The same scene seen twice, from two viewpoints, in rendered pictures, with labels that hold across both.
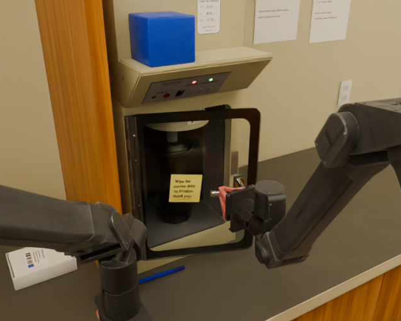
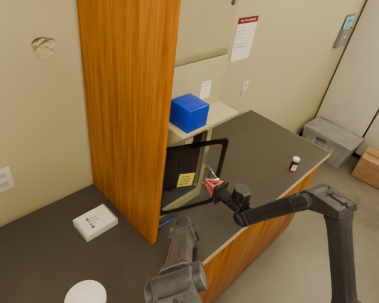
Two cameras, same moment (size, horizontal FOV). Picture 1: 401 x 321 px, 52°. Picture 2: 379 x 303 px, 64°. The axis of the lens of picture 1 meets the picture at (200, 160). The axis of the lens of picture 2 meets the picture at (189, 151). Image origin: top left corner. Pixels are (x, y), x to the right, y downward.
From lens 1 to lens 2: 0.56 m
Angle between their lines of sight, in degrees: 21
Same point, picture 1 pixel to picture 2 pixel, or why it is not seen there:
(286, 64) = not seen: hidden behind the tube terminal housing
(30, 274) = (95, 232)
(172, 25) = (199, 112)
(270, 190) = (242, 190)
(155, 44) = (191, 122)
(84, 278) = (124, 229)
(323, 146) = (294, 202)
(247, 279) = (212, 218)
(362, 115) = (314, 199)
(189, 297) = not seen: hidden behind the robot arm
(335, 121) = (302, 198)
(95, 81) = (160, 145)
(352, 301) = not seen: hidden behind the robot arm
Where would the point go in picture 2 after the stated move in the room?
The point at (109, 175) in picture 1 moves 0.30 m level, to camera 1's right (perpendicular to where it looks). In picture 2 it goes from (159, 186) to (232, 180)
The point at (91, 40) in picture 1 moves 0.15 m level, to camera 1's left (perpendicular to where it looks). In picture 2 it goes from (162, 127) to (114, 128)
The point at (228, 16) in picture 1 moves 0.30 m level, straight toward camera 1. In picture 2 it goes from (214, 88) to (236, 129)
